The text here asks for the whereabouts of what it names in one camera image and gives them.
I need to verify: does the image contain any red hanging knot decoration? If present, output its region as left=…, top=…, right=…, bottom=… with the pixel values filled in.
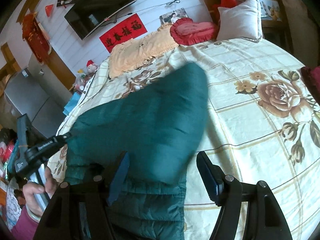
left=22, top=13, right=52, bottom=64

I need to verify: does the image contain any red heart-shaped cushion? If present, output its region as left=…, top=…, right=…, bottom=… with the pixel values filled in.
left=170, top=17, right=219, bottom=46

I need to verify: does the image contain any magenta sleeved left forearm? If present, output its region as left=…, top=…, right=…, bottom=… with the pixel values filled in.
left=11, top=205, right=41, bottom=240

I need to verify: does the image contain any dark green quilted puffer jacket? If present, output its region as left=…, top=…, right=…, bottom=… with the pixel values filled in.
left=65, top=62, right=208, bottom=239

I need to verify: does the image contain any person's left hand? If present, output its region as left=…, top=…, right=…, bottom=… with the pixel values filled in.
left=23, top=167, right=58, bottom=217

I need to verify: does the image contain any red Chinese couplet banner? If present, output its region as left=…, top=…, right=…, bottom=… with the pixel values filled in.
left=99, top=14, right=148, bottom=53

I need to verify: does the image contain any black wall-mounted television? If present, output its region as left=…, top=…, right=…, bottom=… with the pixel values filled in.
left=65, top=0, right=137, bottom=40

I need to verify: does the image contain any framed photo at headboard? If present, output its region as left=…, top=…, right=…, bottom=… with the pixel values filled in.
left=159, top=8, right=188, bottom=24

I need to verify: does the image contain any plush toy with red hat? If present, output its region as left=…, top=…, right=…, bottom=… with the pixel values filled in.
left=86, top=60, right=99, bottom=76

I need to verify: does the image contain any peach frilled pillow cover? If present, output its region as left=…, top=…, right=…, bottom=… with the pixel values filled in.
left=108, top=23, right=178, bottom=78

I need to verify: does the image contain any blue paper bag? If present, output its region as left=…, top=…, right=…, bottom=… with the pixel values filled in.
left=63, top=92, right=81, bottom=116

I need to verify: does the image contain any floral cream bed sheet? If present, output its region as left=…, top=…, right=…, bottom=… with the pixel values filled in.
left=48, top=38, right=319, bottom=239

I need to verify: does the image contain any dark red cloth at bedside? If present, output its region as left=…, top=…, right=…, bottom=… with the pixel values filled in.
left=301, top=66, right=320, bottom=99

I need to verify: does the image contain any white square pillow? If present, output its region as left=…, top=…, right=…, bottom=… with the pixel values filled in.
left=216, top=0, right=263, bottom=42

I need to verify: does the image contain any grey refrigerator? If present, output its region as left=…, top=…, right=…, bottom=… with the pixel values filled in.
left=4, top=68, right=65, bottom=138

